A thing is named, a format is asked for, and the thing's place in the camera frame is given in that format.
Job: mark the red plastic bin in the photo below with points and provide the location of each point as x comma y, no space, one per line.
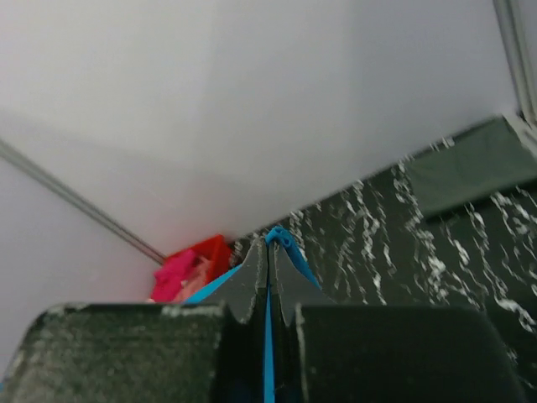
216,250

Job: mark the blue t shirt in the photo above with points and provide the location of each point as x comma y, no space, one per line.
259,353

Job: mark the hot pink t shirt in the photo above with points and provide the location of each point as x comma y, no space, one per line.
169,279

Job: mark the folded dark grey t shirt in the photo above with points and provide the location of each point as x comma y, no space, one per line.
487,158

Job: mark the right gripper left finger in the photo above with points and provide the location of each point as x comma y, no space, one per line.
244,293

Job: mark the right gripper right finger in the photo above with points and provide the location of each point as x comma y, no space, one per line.
289,287

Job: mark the dusty pink t shirt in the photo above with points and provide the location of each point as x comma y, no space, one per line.
195,281

